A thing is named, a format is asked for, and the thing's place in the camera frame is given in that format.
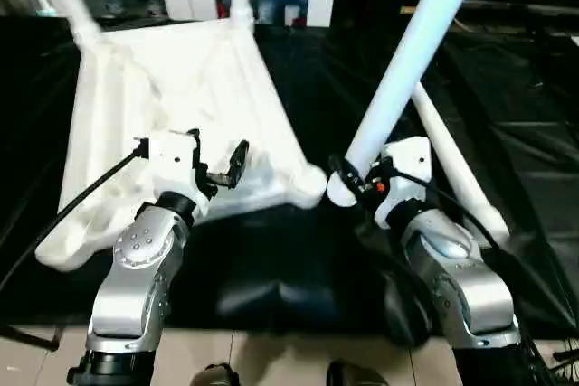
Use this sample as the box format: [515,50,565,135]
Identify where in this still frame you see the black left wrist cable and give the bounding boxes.
[0,140,151,300]

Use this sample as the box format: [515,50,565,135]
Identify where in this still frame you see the black plastic mat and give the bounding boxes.
[0,14,579,342]

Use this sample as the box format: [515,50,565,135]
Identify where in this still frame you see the person's black shoes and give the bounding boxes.
[190,364,243,386]
[326,361,392,386]

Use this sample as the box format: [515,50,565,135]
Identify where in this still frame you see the white plastic table top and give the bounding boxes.
[34,19,328,273]

